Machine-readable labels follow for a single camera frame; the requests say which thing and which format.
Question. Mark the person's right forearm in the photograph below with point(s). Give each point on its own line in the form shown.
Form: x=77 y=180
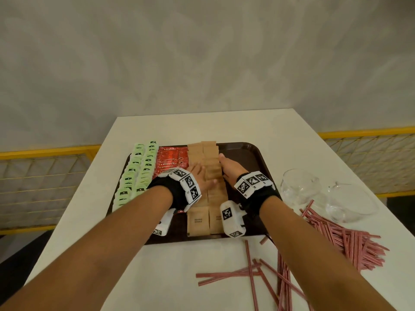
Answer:
x=317 y=262

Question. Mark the person's left hand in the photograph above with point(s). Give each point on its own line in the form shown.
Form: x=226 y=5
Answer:
x=201 y=178

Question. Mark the wristband with marker tiles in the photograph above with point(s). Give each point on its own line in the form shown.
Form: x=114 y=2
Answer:
x=253 y=182
x=184 y=184

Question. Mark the row of red Nescafe sachets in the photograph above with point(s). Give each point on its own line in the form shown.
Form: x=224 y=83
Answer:
x=168 y=158

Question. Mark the left wristband with marker tiles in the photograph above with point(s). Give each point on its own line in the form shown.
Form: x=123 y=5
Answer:
x=184 y=184

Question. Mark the right wristband with marker tiles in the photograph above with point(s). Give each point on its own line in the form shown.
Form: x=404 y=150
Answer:
x=253 y=182

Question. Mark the brown plastic tray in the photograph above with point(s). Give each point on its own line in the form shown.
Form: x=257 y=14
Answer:
x=253 y=158

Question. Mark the person's left forearm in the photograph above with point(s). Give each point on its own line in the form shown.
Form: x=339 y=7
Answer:
x=81 y=255

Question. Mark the clear glass cups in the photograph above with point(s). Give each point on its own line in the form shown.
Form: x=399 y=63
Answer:
x=350 y=204

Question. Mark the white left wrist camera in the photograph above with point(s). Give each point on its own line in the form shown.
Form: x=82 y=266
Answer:
x=165 y=223

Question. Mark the marker cube on right wrist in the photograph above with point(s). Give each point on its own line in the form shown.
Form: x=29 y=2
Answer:
x=231 y=220

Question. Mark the neat rows of sugar packets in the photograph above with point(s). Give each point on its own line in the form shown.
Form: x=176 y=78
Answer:
x=197 y=220

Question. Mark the neat rows of tea bags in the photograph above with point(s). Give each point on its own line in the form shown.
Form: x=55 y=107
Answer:
x=136 y=171

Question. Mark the person's right hand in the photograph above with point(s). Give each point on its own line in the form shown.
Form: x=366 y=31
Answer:
x=235 y=171

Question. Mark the pile of pink stirrer sticks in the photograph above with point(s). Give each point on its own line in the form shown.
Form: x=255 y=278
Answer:
x=353 y=242

